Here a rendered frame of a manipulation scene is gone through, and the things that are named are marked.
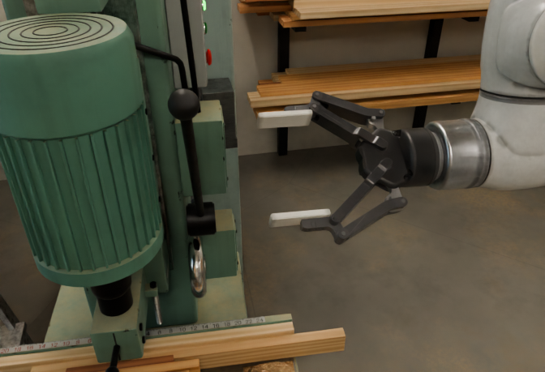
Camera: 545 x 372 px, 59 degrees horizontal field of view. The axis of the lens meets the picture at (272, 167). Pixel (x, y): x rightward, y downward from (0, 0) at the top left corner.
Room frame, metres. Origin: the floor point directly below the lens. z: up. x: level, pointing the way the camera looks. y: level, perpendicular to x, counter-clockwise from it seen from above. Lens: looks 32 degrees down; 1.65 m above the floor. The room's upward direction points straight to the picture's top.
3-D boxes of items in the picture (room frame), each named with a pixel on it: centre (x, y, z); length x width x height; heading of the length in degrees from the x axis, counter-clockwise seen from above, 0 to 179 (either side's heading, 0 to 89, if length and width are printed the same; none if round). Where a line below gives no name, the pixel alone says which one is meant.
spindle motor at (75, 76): (0.53, 0.25, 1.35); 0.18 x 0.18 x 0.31
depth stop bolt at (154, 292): (0.60, 0.21, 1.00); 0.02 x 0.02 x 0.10; 9
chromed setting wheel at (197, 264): (0.68, 0.14, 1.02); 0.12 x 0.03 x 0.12; 9
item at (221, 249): (0.74, 0.12, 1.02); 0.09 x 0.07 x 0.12; 99
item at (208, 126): (0.77, 0.13, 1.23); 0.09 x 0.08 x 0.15; 9
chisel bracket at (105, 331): (0.55, 0.25, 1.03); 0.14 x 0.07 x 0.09; 9
